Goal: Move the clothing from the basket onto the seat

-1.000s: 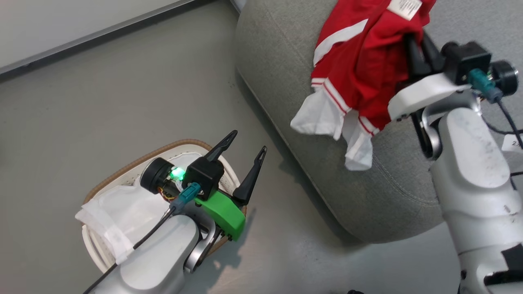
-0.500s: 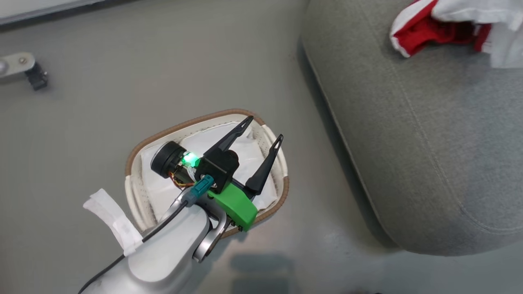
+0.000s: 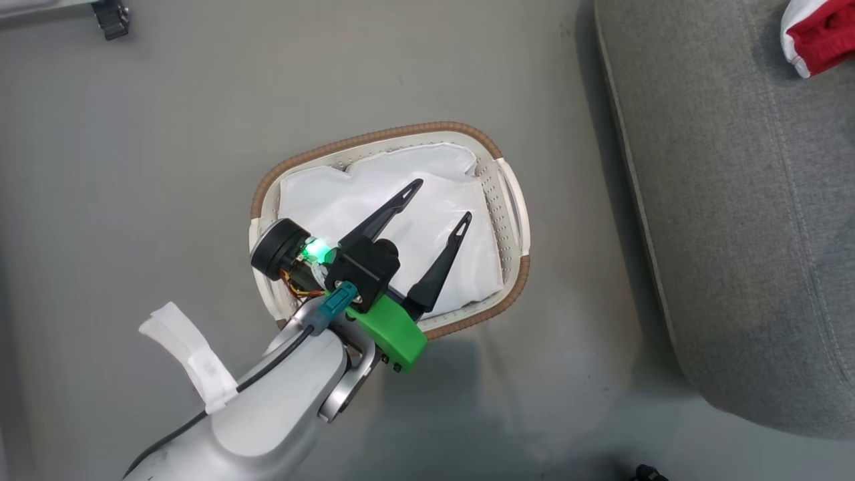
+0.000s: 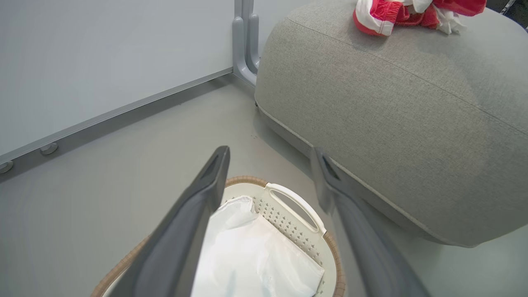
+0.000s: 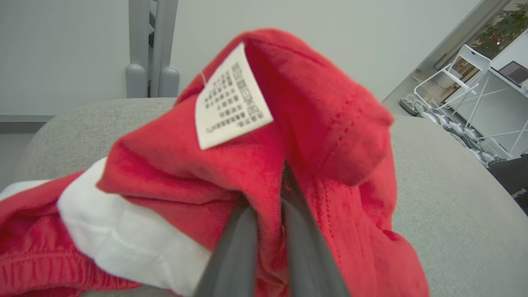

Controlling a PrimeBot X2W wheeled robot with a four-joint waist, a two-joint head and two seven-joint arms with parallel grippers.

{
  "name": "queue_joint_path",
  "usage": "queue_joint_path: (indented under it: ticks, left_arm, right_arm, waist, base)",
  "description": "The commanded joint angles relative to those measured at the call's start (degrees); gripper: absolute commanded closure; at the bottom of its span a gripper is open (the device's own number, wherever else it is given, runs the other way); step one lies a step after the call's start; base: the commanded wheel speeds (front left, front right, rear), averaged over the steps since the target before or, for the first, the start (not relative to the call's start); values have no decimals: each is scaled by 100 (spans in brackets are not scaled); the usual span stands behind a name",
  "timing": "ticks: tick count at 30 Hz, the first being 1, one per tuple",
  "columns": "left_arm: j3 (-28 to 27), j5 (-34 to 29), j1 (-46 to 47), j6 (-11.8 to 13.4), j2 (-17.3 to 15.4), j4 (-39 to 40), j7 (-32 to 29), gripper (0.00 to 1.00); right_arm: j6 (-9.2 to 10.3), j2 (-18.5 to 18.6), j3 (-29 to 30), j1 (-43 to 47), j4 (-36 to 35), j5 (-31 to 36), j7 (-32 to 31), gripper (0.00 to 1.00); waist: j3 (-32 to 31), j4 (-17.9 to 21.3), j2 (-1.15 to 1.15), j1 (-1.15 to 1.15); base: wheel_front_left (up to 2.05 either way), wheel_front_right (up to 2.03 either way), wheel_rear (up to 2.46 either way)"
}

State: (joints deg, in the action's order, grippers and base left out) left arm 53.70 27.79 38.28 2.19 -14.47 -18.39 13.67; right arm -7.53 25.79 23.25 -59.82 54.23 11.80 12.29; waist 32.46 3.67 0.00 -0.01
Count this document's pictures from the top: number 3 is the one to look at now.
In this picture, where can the grey fabric sofa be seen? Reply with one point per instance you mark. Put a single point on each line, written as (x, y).
(735, 200)

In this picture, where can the black caster wheel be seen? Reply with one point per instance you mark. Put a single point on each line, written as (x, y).
(111, 19)

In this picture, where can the grey metal partition foot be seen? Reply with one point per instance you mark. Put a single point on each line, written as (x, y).
(40, 5)

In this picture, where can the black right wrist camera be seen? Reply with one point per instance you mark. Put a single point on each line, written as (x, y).
(649, 473)

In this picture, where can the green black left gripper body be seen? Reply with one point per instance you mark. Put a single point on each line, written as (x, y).
(391, 331)

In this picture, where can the white cloth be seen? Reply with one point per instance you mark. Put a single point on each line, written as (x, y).
(320, 200)

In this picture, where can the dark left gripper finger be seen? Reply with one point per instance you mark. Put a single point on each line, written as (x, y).
(384, 217)
(437, 270)

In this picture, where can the white tape tag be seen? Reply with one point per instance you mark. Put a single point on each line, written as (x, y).
(194, 354)

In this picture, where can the white brown-rimmed laundry basket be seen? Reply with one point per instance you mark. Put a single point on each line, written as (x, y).
(509, 200)

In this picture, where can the red and white garment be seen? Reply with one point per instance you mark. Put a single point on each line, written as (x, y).
(825, 33)

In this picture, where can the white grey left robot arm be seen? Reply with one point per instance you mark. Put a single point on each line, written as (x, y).
(280, 414)

